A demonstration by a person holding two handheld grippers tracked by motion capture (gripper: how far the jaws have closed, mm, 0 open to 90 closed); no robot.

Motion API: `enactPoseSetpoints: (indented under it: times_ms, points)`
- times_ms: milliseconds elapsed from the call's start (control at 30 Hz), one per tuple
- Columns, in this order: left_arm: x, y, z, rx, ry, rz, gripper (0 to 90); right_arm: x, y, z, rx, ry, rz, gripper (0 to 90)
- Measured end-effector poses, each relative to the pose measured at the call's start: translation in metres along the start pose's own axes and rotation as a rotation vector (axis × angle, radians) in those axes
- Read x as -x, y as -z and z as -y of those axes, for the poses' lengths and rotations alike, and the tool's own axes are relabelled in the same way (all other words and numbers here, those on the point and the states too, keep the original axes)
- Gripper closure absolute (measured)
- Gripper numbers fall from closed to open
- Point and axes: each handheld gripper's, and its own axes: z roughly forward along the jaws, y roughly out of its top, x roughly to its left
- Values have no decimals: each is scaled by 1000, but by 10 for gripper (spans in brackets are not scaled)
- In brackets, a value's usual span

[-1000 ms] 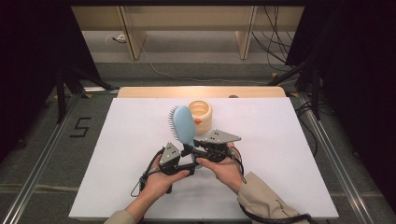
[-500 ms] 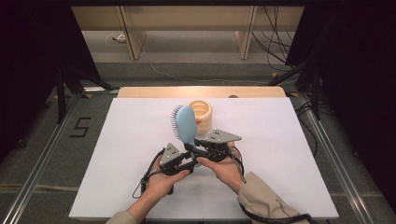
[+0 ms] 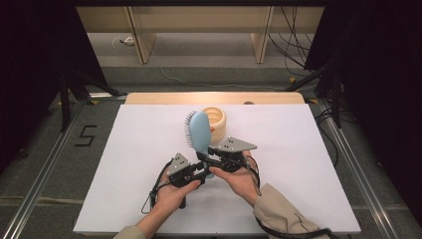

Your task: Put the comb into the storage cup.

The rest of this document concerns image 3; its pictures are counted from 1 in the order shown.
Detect black curtain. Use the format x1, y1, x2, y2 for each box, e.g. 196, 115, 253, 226
304, 0, 422, 228
0, 0, 109, 175

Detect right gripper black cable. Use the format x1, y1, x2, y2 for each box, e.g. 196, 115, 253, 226
244, 154, 340, 239

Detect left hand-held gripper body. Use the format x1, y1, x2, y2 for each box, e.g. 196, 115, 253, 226
166, 152, 200, 189

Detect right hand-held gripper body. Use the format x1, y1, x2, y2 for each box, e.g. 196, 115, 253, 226
216, 136, 258, 173

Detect bundle of black cables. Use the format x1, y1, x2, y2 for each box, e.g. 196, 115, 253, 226
268, 6, 316, 78

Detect person's left hand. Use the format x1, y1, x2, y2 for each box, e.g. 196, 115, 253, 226
153, 172, 202, 217

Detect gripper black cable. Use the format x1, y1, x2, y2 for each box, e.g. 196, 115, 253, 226
244, 154, 340, 239
140, 158, 175, 215

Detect aluminium floor rail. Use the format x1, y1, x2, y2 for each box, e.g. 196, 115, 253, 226
0, 99, 88, 239
316, 99, 404, 239

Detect wooden table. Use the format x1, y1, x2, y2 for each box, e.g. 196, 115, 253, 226
124, 92, 307, 107

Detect person's right hand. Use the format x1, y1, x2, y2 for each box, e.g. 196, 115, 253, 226
209, 150, 262, 207

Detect cream ribbed cup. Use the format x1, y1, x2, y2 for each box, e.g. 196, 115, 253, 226
201, 107, 228, 145

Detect black metal stand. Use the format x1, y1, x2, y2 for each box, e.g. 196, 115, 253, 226
59, 66, 127, 133
284, 61, 343, 129

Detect floor outlet with plug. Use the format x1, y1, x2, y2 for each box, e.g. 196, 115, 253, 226
111, 34, 136, 48

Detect black floor cables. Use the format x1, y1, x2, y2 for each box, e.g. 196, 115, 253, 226
314, 105, 358, 167

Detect light wooden desk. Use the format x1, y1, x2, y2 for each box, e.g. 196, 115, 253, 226
76, 5, 325, 65

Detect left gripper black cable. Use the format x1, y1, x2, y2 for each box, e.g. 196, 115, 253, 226
140, 158, 175, 215

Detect light blue hairbrush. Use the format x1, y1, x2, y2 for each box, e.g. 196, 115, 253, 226
183, 111, 215, 180

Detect white table cover board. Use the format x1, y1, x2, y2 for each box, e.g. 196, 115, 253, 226
73, 104, 362, 235

